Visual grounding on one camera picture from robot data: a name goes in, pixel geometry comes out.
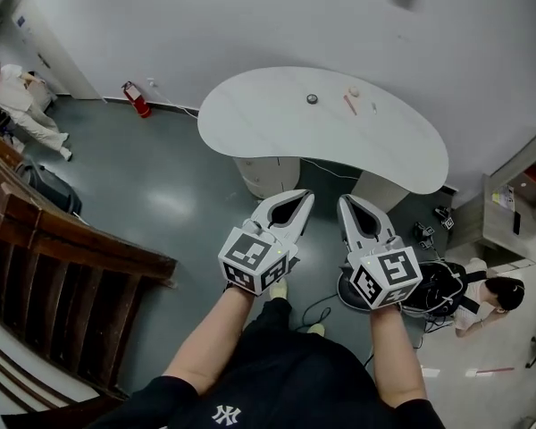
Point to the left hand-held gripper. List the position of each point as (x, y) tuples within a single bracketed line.
[(250, 257)]

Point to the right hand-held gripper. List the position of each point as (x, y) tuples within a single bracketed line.
[(391, 275)]

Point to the pink makeup brush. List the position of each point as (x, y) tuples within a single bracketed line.
[(350, 105)]

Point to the small round compact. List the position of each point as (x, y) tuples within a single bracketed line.
[(312, 98)]

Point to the beige makeup sponge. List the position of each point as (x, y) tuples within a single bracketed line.
[(353, 90)]

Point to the person's left forearm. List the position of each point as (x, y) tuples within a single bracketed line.
[(210, 342)]

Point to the person's right forearm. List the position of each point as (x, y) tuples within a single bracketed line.
[(395, 355)]

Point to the white kidney-shaped table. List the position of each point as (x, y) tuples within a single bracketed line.
[(272, 119)]

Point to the black tracker device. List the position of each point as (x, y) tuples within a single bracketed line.
[(446, 219), (424, 235)]

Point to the black round stool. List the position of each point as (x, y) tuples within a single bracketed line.
[(345, 293)]

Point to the person's left shoe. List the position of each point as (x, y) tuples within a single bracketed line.
[(278, 290)]

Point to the person's shoe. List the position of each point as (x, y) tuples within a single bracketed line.
[(278, 290), (316, 329)]

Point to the person's black trousers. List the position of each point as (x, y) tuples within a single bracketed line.
[(272, 313)]

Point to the black backpack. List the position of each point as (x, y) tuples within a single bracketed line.
[(438, 288)]

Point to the person's right shoe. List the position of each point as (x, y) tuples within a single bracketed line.
[(316, 329)]

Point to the grey wooden shelf unit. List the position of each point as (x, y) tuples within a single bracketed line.
[(496, 221)]

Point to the person's black t-shirt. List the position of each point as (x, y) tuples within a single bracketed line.
[(295, 382)]

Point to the red fire extinguisher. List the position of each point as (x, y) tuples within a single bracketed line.
[(138, 101)]

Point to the red floor strip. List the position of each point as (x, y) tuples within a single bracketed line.
[(496, 370)]

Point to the brown wooden stair railing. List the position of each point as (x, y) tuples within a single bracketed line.
[(71, 248)]

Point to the black wheeled bin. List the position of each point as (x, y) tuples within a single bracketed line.
[(53, 190)]

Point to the white door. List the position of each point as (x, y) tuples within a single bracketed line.
[(58, 61)]

